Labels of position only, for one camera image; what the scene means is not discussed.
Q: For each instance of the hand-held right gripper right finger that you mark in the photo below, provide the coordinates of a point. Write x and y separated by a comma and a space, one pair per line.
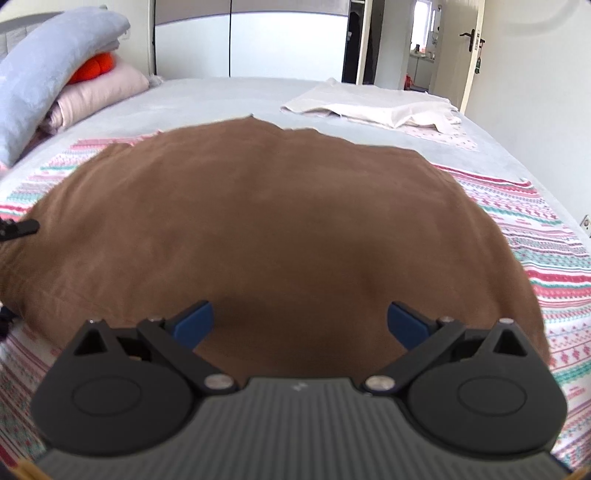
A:
405, 323

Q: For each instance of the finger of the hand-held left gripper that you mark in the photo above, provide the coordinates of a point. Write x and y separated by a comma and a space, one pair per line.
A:
21, 228

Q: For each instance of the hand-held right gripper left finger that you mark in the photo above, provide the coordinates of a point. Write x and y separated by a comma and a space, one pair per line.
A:
196, 322

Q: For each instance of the brown jacket with fleece collar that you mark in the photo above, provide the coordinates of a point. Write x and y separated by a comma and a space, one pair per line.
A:
277, 230

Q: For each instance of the pink folded blanket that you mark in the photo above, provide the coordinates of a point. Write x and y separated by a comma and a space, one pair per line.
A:
92, 97

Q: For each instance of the patterned knit blanket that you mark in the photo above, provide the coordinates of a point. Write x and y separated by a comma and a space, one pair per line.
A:
545, 258

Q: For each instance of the light blue pillow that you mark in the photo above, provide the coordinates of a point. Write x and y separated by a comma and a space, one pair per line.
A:
41, 69

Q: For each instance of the orange plush item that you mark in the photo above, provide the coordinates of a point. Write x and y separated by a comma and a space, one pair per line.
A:
94, 67

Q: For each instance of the pale dotted cloth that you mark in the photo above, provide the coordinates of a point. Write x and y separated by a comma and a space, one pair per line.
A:
443, 134

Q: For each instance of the white folded cloth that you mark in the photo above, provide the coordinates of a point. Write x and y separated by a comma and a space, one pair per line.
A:
378, 107

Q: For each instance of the bed with grey sheet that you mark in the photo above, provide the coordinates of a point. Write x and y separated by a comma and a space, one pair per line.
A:
221, 99

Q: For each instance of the white room door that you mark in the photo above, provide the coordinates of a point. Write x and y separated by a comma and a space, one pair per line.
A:
471, 46

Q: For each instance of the white wardrobe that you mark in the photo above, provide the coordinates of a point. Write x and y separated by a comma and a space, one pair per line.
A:
249, 39

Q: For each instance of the wall socket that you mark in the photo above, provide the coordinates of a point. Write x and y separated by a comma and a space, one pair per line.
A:
586, 222

